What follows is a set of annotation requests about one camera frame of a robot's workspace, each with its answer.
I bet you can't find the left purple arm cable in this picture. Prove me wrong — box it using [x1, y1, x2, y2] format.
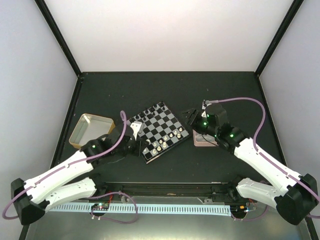
[2, 110, 127, 221]

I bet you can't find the black mounting rail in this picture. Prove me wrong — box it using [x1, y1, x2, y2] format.
[95, 182, 250, 205]

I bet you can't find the white slotted cable duct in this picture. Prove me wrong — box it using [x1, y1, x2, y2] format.
[51, 202, 231, 217]

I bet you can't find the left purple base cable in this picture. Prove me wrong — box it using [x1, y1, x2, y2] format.
[89, 191, 140, 224]

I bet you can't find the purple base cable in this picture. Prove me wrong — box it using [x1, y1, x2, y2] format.
[229, 199, 270, 223]
[89, 191, 140, 224]

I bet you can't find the black frame post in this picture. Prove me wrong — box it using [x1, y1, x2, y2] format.
[34, 0, 82, 77]
[254, 0, 304, 77]

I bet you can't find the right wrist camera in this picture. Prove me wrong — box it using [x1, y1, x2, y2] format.
[201, 100, 215, 110]

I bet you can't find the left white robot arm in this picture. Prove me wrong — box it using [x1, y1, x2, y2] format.
[11, 124, 151, 226]

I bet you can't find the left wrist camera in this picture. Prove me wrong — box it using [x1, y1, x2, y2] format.
[130, 121, 144, 140]

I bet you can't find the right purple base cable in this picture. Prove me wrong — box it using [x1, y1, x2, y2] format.
[229, 199, 270, 223]

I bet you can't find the gold metal tin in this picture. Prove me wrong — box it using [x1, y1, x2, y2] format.
[69, 113, 115, 149]

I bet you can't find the left black frame post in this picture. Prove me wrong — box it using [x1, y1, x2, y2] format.
[34, 0, 82, 77]

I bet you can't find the black and white chessboard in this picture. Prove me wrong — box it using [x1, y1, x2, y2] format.
[127, 101, 191, 164]

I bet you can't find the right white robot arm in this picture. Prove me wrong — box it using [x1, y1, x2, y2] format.
[183, 103, 319, 225]

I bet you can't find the right black frame post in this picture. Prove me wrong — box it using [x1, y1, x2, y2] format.
[254, 0, 304, 77]

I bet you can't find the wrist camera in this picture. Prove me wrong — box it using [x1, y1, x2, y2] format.
[130, 121, 144, 140]
[201, 100, 215, 110]

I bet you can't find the pink tin with pieces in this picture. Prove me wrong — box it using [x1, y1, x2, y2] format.
[192, 130, 218, 147]

